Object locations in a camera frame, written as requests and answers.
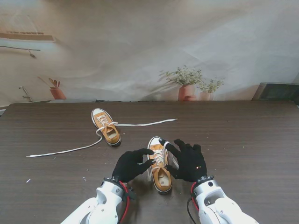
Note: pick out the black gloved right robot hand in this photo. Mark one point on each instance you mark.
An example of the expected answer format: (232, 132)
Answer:
(191, 163)

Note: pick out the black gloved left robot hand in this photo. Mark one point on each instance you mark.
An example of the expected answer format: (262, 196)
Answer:
(129, 165)

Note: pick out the yellow canvas sneaker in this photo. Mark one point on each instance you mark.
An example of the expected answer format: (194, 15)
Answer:
(155, 147)
(109, 138)

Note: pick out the printed kitchen backdrop cloth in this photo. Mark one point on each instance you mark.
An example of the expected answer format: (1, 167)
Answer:
(140, 46)

